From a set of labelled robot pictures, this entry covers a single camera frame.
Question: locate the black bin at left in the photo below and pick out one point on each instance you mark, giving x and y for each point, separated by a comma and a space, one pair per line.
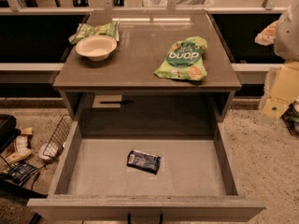
8, 131

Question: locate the small green snack bag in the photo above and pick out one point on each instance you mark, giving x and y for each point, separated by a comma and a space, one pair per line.
85, 30

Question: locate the dark blue rxbar wrapper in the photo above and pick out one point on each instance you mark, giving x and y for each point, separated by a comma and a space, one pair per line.
144, 161

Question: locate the black basket at right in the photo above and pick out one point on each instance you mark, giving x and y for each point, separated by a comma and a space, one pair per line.
291, 120

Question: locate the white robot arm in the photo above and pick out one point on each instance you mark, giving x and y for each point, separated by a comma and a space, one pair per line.
283, 34

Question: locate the dark blue packet on floor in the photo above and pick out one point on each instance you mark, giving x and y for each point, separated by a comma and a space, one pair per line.
18, 172

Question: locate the large green snack bag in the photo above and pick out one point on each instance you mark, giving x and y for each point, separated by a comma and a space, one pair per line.
184, 60

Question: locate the black wire basket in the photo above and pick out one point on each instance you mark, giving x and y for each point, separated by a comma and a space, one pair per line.
61, 132

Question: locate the grey cabinet with counter top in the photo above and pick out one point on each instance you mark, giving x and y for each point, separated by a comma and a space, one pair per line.
145, 38

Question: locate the open grey top drawer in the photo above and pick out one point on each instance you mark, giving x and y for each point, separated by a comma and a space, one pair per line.
196, 182

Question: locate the white round disc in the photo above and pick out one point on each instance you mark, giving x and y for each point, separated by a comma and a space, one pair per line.
48, 152

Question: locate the white yellow snack packet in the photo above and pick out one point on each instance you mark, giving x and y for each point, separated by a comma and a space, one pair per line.
20, 148

